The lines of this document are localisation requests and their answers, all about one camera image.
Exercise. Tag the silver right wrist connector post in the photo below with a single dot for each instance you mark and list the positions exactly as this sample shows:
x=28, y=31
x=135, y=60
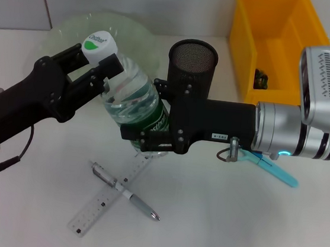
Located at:
x=233, y=149

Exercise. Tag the translucent green fruit plate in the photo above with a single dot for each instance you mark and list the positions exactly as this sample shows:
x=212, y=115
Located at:
x=138, y=43

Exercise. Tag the transparent plastic ruler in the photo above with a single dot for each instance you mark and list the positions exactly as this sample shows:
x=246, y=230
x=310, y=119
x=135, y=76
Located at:
x=89, y=213

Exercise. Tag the yellow plastic bin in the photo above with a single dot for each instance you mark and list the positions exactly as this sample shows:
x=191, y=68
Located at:
x=253, y=26

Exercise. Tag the grey grip ballpoint pen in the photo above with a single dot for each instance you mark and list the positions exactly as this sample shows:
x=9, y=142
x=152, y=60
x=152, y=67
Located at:
x=143, y=206

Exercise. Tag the green plastic wrapper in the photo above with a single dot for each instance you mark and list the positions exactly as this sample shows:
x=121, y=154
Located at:
x=261, y=79

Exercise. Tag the clear green-label water bottle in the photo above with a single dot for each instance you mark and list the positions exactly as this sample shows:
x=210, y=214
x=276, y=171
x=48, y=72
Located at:
x=132, y=96

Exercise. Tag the black mesh pen holder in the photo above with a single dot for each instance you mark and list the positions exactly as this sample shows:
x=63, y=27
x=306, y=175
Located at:
x=191, y=64

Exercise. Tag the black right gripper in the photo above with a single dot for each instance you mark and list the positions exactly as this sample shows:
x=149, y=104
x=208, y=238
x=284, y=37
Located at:
x=213, y=120

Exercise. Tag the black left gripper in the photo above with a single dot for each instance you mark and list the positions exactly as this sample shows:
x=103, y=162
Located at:
x=21, y=104

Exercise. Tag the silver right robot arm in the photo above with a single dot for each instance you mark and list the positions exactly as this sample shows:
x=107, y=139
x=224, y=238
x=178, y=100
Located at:
x=321, y=87

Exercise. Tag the blue scissors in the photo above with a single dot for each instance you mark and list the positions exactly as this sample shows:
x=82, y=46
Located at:
x=281, y=174

